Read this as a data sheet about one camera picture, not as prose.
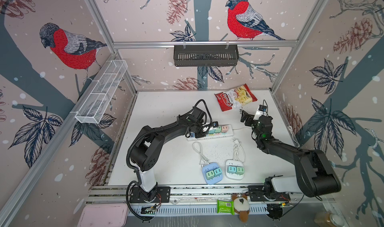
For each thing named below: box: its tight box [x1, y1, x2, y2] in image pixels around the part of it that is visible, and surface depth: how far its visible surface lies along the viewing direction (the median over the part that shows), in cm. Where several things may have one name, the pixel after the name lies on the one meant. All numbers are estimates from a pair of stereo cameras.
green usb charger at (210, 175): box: [206, 170, 215, 180], surface depth 75 cm
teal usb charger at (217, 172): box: [213, 167, 222, 177], surface depth 76 cm
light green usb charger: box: [235, 167, 245, 176], surface depth 76 cm
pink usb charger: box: [221, 126, 228, 133], surface depth 92 cm
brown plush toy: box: [231, 193, 250, 223], surface depth 70 cm
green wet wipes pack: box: [216, 199, 235, 215], surface depth 71 cm
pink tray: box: [77, 203, 128, 227], surface depth 68 cm
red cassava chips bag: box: [214, 83, 258, 112], surface depth 113 cm
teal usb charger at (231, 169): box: [227, 166, 237, 174], surface depth 76 cm
